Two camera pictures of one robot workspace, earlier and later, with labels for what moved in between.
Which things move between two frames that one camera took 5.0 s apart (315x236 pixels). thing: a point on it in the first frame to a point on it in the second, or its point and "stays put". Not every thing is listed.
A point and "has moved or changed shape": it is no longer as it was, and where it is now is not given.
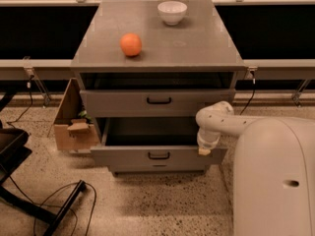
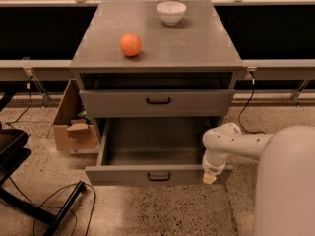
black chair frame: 13,154 stays put
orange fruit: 131,44 stays put
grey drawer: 152,141 has moved or changed shape
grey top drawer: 150,102 stays put
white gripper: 207,143 to 212,168
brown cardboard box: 70,133 stays put
